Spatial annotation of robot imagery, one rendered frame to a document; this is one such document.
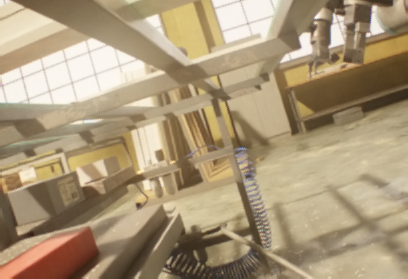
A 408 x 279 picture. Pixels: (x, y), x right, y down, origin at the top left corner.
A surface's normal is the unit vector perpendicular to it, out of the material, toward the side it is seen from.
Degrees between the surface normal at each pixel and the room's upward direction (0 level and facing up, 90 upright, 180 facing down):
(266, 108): 90
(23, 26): 90
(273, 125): 90
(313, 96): 90
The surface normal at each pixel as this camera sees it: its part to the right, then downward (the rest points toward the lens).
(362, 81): -0.08, 0.04
